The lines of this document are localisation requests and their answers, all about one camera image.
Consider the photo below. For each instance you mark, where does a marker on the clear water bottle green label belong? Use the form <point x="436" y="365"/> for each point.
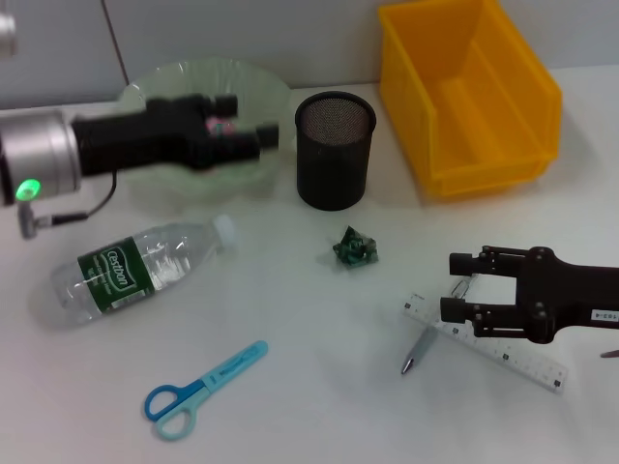
<point x="121" y="275"/>

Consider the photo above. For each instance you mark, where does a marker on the pink toy peach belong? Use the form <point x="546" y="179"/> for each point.
<point x="220" y="126"/>

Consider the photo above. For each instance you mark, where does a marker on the blue capped scissors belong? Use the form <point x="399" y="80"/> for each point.
<point x="222" y="374"/>

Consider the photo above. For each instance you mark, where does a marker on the green plastic wrapper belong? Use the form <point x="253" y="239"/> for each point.
<point x="355" y="249"/>

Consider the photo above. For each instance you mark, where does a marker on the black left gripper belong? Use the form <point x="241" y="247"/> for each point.
<point x="145" y="135"/>

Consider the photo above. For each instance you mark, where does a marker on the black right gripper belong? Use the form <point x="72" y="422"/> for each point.
<point x="570" y="295"/>

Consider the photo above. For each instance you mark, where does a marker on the black mesh pen cup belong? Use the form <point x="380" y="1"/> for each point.
<point x="331" y="159"/>

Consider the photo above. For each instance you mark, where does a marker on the pale green glass fruit plate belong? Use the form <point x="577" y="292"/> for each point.
<point x="251" y="92"/>

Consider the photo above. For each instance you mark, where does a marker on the yellow plastic bin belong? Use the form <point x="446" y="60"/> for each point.
<point x="483" y="135"/>

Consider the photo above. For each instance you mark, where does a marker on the clear plastic ruler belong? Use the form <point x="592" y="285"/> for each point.
<point x="522" y="362"/>

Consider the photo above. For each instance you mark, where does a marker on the silver ballpoint pen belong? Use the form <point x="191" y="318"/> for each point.
<point x="421" y="348"/>

